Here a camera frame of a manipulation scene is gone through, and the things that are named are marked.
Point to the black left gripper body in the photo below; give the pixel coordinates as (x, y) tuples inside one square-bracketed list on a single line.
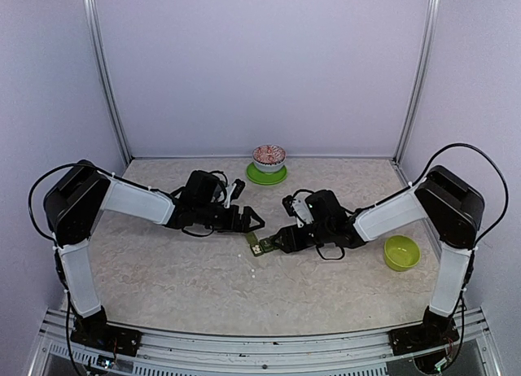
[(229, 224)]

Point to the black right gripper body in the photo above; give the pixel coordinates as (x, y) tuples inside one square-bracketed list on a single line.
[(304, 242)]

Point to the green pill organizer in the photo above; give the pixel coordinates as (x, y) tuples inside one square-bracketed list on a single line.
[(260, 247)]

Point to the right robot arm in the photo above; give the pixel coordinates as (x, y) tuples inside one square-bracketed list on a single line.
[(453, 208)]

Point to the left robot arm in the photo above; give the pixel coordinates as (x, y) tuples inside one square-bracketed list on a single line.
[(86, 196)]

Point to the green plate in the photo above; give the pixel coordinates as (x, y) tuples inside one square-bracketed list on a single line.
[(265, 179)]

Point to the red patterned white bowl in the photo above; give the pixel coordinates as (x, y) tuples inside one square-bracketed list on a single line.
[(269, 158)]

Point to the lime green bowl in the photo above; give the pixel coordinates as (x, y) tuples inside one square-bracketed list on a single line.
[(401, 253)]

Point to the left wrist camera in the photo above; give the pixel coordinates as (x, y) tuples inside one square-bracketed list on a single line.
[(233, 192)]

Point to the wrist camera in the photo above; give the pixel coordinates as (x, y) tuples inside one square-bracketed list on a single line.
[(297, 208), (233, 192)]

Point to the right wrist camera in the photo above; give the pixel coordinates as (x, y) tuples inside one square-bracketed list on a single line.
[(297, 208)]

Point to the front aluminium rail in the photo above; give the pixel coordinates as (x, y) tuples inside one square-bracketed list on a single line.
[(166, 352)]

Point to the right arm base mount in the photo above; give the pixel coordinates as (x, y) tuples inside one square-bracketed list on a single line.
[(433, 331)]

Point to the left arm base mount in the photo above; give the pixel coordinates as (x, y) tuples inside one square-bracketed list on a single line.
[(107, 337)]

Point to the left aluminium frame post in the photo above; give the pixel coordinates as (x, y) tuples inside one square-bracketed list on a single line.
[(96, 38)]

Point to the aluminium frame post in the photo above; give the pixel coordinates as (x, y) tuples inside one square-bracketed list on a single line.
[(96, 38), (420, 75)]

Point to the right aluminium frame post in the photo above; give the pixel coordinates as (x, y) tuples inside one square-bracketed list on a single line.
[(420, 75)]

